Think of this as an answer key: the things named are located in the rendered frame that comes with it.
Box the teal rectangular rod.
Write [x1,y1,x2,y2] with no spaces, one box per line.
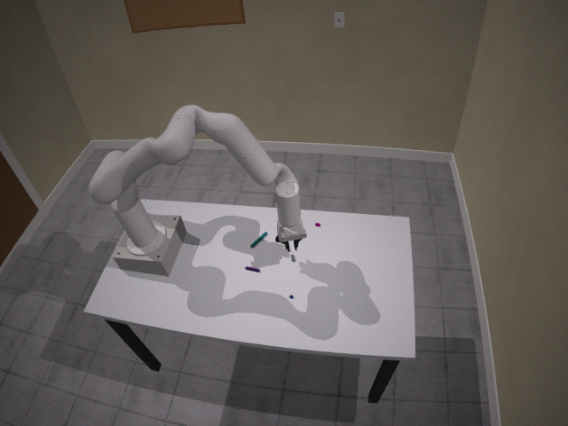
[250,232,267,248]

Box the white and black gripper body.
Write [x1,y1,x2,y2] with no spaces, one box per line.
[277,218,304,242]

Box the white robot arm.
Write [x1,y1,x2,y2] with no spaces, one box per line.
[89,105,306,256]

